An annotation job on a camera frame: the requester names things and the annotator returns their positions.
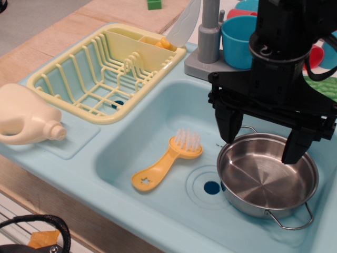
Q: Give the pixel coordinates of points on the yellow knife handle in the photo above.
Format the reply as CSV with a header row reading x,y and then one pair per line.
x,y
163,43

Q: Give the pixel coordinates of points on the yellow plastic drying rack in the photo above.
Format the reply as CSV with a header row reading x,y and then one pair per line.
x,y
102,77

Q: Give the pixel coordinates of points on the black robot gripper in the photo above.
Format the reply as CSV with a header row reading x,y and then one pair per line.
x,y
276,91

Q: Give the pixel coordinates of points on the cream plastic detergent bottle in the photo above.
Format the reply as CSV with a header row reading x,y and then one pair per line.
x,y
26,118

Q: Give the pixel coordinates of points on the light blue toy sink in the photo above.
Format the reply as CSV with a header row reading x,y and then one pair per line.
x,y
95,163

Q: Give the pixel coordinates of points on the red plastic cup right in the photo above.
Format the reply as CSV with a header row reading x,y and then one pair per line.
x,y
316,56

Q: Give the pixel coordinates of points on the green textured plastic piece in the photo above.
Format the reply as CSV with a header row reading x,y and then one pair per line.
x,y
327,87

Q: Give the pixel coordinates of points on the green toy block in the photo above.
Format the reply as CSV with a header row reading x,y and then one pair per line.
x,y
154,4

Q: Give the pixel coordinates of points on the yellow dish brush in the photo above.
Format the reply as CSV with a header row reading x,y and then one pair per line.
x,y
186,144

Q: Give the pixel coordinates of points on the teal plastic cup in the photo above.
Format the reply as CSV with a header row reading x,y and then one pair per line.
x,y
329,60

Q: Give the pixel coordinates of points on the red plastic cup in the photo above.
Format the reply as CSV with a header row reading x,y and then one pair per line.
x,y
239,12
316,56

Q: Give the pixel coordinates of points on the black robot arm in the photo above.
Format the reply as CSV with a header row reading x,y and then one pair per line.
x,y
296,24

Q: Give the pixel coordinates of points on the grey toy faucet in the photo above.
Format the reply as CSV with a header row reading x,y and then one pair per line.
x,y
208,58

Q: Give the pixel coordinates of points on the blue plastic cup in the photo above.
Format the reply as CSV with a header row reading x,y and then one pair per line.
x,y
236,33

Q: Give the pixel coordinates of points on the white plastic toy knife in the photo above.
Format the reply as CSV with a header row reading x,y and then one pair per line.
x,y
185,24

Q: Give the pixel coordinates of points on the stainless steel pot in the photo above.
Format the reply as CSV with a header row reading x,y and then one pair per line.
x,y
257,183

